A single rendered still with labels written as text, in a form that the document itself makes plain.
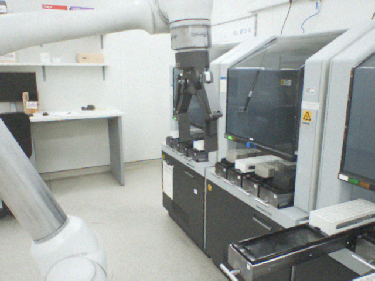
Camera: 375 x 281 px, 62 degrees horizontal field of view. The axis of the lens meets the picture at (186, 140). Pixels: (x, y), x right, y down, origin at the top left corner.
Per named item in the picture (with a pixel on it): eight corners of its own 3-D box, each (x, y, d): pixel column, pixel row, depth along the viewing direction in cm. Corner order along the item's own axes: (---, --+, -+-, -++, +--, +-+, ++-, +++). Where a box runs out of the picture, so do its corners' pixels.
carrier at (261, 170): (271, 178, 169) (272, 168, 168) (268, 179, 168) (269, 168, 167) (257, 172, 179) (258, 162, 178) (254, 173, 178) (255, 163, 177)
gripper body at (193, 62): (169, 52, 71) (171, 93, 73) (184, 49, 64) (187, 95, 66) (198, 51, 74) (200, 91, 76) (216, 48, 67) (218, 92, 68)
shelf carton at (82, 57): (79, 63, 372) (78, 52, 369) (77, 63, 391) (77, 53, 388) (104, 63, 383) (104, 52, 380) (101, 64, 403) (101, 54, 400)
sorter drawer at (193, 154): (259, 148, 269) (260, 137, 267) (270, 151, 257) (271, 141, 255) (182, 158, 238) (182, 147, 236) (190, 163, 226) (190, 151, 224)
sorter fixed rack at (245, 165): (273, 163, 202) (273, 154, 201) (284, 168, 193) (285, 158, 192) (234, 170, 190) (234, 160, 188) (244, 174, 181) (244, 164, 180)
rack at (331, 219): (359, 211, 134) (361, 198, 133) (382, 222, 125) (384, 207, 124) (307, 226, 122) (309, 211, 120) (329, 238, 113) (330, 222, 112)
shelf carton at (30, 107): (24, 113, 357) (21, 92, 352) (24, 111, 376) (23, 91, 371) (40, 112, 364) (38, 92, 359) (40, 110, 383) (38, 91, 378)
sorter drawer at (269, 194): (348, 179, 193) (350, 165, 191) (370, 187, 181) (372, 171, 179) (252, 199, 163) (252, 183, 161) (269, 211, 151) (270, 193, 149)
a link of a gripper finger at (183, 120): (178, 114, 77) (177, 114, 78) (180, 142, 78) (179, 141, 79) (189, 113, 78) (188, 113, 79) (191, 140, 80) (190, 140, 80)
